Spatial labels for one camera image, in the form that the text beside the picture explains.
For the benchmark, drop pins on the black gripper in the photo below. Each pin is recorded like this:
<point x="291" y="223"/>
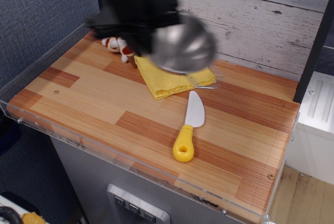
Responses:
<point x="134" y="20"/>

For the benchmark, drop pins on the stainless steel colander bowl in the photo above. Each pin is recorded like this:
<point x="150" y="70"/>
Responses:
<point x="185" y="48"/>

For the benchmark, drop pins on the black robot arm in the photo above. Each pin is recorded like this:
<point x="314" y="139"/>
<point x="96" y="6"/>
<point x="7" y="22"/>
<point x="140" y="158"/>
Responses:
<point x="135" y="21"/>

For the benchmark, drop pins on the white brown plush dog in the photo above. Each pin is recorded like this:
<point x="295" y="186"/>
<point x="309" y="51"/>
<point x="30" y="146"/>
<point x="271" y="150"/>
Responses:
<point x="119" y="45"/>

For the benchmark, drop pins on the folded yellow cloth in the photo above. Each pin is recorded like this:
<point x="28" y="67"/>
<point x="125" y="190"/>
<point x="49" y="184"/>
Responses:
<point x="163" y="84"/>

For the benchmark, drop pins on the clear acrylic table guard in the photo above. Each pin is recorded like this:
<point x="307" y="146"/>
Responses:
<point x="89" y="98"/>

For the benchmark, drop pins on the grey cabinet with dispenser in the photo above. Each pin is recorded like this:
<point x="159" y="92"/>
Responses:
<point x="113" y="192"/>

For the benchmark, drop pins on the white side cabinet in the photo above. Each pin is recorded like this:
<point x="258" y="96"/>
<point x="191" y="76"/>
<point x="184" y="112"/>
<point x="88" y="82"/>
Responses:
<point x="310" y="150"/>

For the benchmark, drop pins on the yellow object bottom left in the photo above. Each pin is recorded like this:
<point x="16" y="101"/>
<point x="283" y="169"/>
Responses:
<point x="32" y="218"/>

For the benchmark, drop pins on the yellow handled toy knife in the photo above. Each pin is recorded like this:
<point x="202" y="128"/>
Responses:
<point x="183" y="148"/>

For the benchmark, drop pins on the black right frame post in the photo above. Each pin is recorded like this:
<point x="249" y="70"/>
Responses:
<point x="315" y="52"/>

